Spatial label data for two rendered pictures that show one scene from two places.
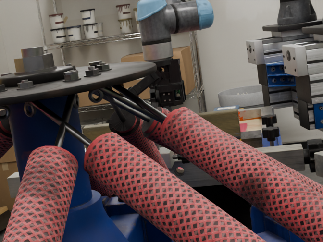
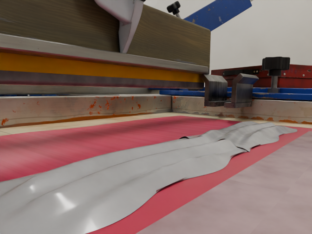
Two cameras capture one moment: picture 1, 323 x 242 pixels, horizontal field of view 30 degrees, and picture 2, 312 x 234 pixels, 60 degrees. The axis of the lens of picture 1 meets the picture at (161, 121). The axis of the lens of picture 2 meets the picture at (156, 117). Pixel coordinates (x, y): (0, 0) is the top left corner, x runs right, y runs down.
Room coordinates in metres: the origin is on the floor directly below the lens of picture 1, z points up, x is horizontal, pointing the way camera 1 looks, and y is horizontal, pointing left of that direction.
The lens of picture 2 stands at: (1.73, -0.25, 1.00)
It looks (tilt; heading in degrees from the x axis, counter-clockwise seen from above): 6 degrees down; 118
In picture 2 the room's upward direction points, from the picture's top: 1 degrees clockwise
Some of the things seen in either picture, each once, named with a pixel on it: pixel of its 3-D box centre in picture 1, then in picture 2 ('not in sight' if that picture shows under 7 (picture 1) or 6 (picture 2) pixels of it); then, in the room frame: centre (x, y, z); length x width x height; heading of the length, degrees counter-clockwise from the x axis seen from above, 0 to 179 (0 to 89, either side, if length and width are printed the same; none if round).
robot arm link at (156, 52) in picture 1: (157, 52); not in sight; (1.53, -0.02, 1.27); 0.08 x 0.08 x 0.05
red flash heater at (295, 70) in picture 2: not in sight; (290, 79); (1.67, 1.23, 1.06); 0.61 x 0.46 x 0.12; 50
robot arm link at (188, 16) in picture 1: (187, 16); not in sight; (1.58, -0.11, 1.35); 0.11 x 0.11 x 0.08; 19
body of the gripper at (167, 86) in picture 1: (165, 83); not in sight; (1.53, -0.02, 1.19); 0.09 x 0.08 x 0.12; 80
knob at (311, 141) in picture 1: (309, 156); not in sight; (1.28, -0.31, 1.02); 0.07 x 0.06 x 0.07; 170
